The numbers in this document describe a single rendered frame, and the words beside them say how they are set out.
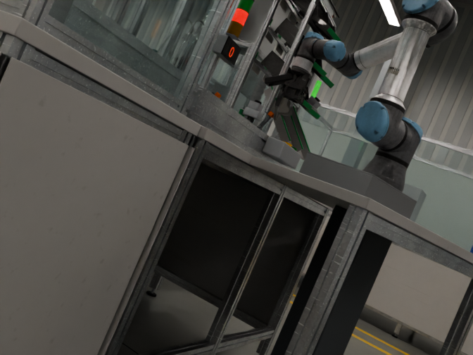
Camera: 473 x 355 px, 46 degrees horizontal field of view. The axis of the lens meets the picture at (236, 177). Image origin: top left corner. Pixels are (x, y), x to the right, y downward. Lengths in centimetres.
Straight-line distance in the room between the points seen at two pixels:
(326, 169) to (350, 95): 958
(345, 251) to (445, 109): 959
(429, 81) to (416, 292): 603
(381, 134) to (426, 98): 928
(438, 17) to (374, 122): 40
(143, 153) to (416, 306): 482
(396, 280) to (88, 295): 478
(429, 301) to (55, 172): 505
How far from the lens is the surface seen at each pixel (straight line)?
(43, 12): 98
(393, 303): 588
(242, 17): 213
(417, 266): 585
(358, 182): 175
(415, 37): 191
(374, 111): 180
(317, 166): 186
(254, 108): 219
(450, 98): 1099
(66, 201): 113
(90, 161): 113
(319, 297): 144
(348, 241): 142
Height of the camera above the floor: 76
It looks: 1 degrees up
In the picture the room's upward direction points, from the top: 24 degrees clockwise
